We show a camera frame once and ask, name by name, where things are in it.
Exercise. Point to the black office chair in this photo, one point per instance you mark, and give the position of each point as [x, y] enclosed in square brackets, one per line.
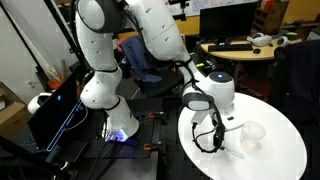
[160, 83]

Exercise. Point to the white VR controller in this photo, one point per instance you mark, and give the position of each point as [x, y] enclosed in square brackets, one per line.
[283, 40]

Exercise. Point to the white VR headset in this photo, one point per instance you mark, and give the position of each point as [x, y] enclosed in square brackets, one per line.
[260, 39]

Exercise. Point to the black computer mouse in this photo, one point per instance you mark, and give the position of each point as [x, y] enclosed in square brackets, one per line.
[256, 50]

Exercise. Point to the black keyboard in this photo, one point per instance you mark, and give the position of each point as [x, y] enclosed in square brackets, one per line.
[230, 47]

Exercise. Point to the black camera stand bar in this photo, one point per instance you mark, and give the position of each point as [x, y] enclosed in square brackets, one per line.
[26, 153]

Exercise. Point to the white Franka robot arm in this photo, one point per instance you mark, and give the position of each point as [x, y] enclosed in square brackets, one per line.
[100, 66]

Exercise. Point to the clear plastic cup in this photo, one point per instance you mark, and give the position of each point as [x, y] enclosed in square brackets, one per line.
[253, 135]

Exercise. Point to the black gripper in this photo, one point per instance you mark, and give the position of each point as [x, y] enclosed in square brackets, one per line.
[218, 128]

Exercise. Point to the black clamp with orange tip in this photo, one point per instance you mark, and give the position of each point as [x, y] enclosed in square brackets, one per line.
[151, 145]
[156, 115]

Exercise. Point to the dark office chair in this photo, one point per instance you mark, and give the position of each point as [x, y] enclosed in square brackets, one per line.
[300, 76]

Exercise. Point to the wooden shelf box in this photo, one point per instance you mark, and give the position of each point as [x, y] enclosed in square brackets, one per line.
[271, 15]

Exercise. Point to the black computer tower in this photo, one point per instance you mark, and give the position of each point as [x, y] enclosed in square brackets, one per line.
[205, 68]

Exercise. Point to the whiteboard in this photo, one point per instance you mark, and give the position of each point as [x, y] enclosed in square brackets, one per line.
[206, 4]

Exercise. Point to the orange container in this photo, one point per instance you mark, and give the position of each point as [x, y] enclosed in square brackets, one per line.
[55, 83]

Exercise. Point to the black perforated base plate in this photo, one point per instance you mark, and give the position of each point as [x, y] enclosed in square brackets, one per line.
[133, 151]

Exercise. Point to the cardboard box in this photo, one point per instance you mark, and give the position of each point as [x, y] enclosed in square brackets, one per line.
[11, 116]

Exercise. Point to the white headset with black band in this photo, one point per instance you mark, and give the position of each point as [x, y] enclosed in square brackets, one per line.
[36, 101]

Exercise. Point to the wooden sticks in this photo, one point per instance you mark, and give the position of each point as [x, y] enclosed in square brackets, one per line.
[62, 68]

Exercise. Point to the black laptop with blue light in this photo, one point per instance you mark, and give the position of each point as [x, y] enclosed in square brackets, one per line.
[53, 116]

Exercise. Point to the blue jacket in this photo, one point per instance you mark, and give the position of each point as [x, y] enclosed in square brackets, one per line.
[136, 60]

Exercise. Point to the black computer monitor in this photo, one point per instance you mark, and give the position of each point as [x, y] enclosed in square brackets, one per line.
[230, 21]

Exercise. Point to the round wooden desk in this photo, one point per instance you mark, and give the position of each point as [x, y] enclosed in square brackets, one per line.
[246, 55]

